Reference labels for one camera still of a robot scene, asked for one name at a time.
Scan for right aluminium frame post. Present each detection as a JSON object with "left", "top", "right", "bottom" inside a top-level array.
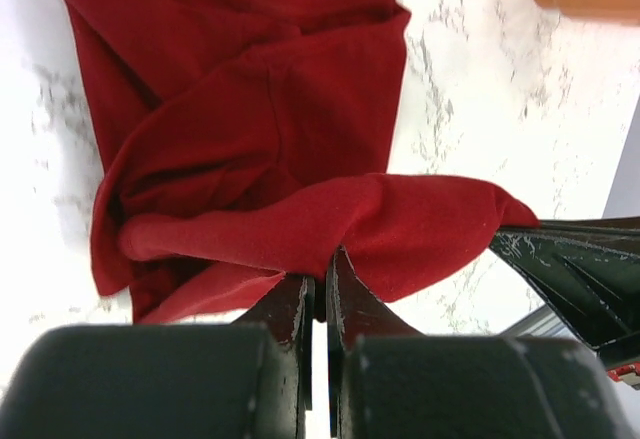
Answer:
[{"left": 501, "top": 305, "right": 575, "bottom": 339}]

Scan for dark red t shirt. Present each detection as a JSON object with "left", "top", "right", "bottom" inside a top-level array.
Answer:
[{"left": 64, "top": 0, "right": 538, "bottom": 324}]

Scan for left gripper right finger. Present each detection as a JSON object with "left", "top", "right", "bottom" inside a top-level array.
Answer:
[{"left": 326, "top": 249, "right": 634, "bottom": 439}]

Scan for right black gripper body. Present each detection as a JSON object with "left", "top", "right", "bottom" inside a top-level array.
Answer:
[{"left": 602, "top": 345, "right": 639, "bottom": 389}]

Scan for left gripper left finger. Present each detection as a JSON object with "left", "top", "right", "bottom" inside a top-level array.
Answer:
[{"left": 1, "top": 275, "right": 315, "bottom": 439}]

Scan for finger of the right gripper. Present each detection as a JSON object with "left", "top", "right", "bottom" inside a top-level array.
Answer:
[{"left": 489, "top": 217, "right": 639, "bottom": 350}]

